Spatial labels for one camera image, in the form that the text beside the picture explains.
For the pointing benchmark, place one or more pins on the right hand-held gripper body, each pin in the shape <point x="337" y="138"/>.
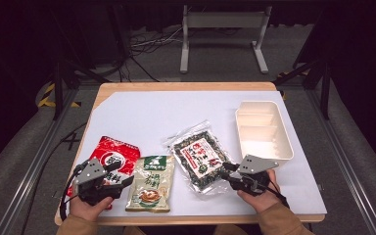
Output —
<point x="254" y="166"/>

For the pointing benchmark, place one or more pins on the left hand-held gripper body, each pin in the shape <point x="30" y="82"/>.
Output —
<point x="89" y="174"/>

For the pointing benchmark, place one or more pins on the red seasoning packet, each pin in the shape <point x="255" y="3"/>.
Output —
<point x="124" y="152"/>

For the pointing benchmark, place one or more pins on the beige and green food packet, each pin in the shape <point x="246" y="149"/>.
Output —
<point x="150" y="191"/>

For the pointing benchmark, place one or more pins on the white plastic container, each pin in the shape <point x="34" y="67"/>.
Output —
<point x="264" y="133"/>

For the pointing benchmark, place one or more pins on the person's left hand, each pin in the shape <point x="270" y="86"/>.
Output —
<point x="88" y="211"/>

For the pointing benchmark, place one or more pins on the person's right hand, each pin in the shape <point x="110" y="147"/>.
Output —
<point x="264" y="202"/>

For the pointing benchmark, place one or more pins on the clear dried seaweed packet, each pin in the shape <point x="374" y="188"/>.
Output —
<point x="196" y="156"/>

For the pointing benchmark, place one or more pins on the white paper sheet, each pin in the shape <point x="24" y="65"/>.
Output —
<point x="163" y="111"/>

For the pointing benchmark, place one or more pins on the black metal stand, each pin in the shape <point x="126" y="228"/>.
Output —
<point x="324" y="94"/>
<point x="58" y="88"/>

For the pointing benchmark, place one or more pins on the yellow and black hazard tape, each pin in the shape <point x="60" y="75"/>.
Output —
<point x="47" y="93"/>

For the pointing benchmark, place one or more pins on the white metal stand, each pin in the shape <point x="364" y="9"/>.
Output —
<point x="225" y="20"/>

